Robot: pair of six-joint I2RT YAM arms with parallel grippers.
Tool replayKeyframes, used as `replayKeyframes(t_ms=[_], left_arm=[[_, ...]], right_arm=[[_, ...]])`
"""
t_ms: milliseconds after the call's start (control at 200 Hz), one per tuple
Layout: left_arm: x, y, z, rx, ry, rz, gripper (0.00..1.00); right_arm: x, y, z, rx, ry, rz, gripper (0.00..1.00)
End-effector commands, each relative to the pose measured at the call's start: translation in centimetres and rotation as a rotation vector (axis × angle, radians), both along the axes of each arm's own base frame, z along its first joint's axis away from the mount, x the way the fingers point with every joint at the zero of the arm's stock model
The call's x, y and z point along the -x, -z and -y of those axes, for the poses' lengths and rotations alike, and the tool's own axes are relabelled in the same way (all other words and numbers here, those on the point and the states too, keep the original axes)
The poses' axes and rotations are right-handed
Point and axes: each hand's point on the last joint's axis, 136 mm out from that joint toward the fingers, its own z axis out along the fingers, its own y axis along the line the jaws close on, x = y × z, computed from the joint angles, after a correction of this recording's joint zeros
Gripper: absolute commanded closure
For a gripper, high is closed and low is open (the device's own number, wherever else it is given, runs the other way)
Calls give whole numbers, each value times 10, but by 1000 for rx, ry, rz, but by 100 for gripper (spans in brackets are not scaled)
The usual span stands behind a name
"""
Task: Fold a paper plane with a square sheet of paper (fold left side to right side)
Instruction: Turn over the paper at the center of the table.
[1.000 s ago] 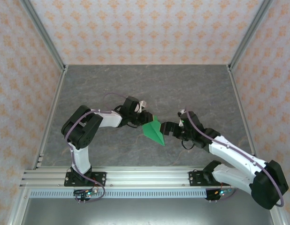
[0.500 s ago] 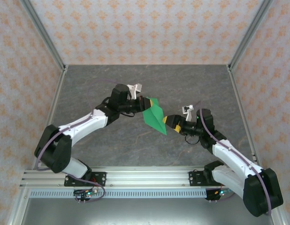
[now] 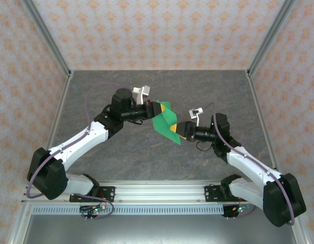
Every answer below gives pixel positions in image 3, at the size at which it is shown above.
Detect right controller board with LEDs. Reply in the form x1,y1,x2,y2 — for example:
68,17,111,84
230,204,252,215

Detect controller board with leds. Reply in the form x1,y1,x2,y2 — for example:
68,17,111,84
230,204,252,215
79,204,107,215

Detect slotted grey cable duct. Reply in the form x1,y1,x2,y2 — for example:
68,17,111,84
32,205,252,216

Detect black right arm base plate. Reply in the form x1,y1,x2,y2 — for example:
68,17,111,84
204,185,234,203

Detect grey metal lower panel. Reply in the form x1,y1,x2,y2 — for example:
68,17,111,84
21,215,297,244

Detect aluminium lower frame leg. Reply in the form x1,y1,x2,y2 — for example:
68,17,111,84
7,203,33,244
284,203,308,244

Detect aluminium frame post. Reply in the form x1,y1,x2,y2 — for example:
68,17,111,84
21,0,73,78
245,0,297,77

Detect green and yellow paper sheet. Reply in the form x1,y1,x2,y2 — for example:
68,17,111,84
151,101,184,146

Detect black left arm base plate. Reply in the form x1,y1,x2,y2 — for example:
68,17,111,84
70,186,116,203

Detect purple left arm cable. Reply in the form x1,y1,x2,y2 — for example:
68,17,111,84
26,82,135,221

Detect aluminium table side rail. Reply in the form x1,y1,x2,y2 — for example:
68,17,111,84
34,71,74,184
245,70,285,184

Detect left controller board with LEDs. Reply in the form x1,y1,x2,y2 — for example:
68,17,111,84
79,204,107,215

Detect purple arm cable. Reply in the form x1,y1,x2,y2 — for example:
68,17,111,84
201,102,298,227
26,82,135,221

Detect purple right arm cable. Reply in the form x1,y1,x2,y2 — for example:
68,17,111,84
201,102,298,227

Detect aluminium mounting beam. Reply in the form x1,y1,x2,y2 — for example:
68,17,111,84
21,180,299,204

